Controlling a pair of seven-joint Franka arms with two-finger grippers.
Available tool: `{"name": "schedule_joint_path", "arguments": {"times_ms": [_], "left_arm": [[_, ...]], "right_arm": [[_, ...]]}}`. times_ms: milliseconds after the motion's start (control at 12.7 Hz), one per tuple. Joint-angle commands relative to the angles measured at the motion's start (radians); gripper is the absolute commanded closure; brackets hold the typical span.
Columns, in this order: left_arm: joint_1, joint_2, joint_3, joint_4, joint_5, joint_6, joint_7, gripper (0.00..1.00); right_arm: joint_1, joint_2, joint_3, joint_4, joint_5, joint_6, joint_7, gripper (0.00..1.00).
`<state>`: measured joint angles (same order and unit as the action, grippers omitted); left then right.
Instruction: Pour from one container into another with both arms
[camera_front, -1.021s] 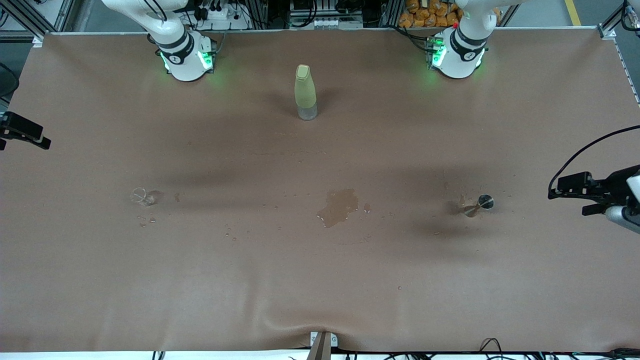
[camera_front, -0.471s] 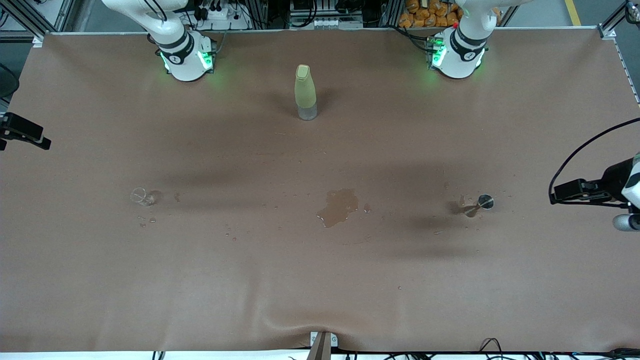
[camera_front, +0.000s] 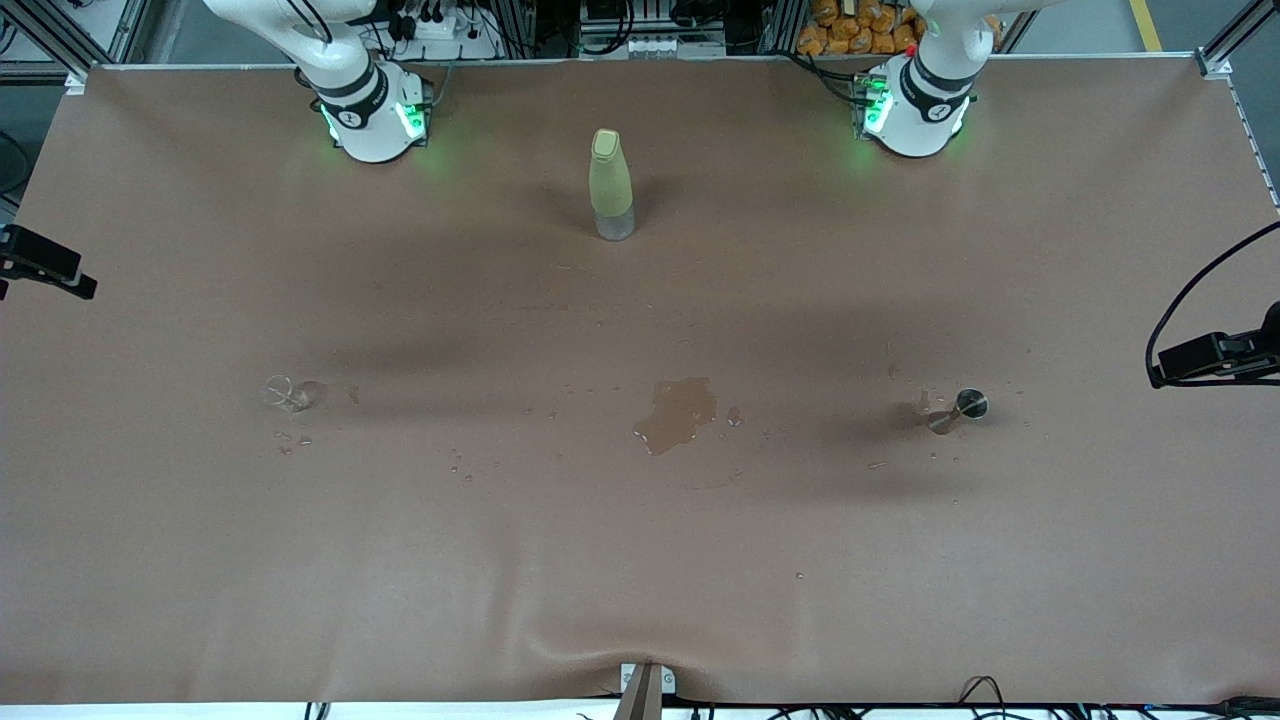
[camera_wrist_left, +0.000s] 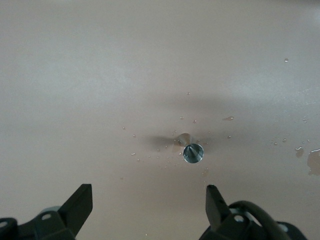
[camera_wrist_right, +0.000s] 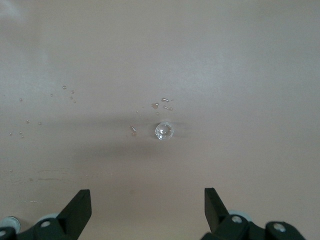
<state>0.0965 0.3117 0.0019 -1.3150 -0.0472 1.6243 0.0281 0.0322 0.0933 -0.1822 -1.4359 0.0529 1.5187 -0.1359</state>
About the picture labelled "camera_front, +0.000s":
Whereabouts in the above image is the silver metal jigger cup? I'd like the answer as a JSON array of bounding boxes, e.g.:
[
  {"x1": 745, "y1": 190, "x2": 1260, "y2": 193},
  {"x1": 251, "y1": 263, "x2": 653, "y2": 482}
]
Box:
[{"x1": 925, "y1": 388, "x2": 989, "y2": 436}]

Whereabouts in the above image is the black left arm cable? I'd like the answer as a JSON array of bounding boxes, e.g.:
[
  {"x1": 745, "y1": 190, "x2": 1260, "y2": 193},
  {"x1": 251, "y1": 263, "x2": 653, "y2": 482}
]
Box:
[{"x1": 1145, "y1": 222, "x2": 1280, "y2": 386}]

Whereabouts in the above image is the spilled liquid puddle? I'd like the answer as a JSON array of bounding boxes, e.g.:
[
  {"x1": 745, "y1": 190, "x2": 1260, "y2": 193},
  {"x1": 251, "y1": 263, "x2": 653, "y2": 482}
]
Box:
[{"x1": 633, "y1": 377, "x2": 719, "y2": 457}]

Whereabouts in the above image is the clear glass measuring beaker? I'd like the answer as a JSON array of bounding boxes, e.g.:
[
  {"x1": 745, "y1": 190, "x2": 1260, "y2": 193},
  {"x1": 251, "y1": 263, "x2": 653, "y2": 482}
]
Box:
[{"x1": 262, "y1": 375, "x2": 319, "y2": 414}]

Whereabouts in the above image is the orange snack bag pile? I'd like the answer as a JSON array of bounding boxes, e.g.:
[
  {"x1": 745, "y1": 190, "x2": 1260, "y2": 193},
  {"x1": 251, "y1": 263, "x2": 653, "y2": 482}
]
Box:
[{"x1": 797, "y1": 0, "x2": 1001, "y2": 56}]

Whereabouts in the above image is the brown table cloth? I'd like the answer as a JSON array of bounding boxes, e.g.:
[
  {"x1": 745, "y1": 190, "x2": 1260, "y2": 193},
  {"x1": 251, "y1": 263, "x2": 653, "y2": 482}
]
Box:
[{"x1": 0, "y1": 55, "x2": 1280, "y2": 706}]

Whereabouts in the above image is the aluminium frame corner profile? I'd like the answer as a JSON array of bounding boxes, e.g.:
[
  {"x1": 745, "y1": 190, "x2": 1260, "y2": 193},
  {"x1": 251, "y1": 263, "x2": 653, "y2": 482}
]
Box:
[
  {"x1": 1197, "y1": 0, "x2": 1280, "y2": 79},
  {"x1": 0, "y1": 0, "x2": 151, "y2": 96}
]

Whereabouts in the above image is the green frosted bottle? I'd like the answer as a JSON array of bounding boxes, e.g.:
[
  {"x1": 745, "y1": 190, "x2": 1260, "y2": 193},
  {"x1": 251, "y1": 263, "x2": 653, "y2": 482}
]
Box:
[{"x1": 589, "y1": 128, "x2": 637, "y2": 242}]

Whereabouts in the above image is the white power strip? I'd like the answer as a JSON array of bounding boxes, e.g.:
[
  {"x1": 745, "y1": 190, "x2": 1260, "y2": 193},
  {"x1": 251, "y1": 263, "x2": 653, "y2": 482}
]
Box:
[{"x1": 395, "y1": 10, "x2": 471, "y2": 43}]

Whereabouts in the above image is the white connector strip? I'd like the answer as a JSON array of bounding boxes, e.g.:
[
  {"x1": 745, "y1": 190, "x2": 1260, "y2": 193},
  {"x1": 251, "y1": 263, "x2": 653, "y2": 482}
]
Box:
[{"x1": 590, "y1": 35, "x2": 727, "y2": 59}]

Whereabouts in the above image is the metal table clamp bracket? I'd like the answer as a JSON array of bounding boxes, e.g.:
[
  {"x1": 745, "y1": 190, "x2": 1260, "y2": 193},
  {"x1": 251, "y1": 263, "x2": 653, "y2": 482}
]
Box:
[{"x1": 620, "y1": 662, "x2": 677, "y2": 720}]

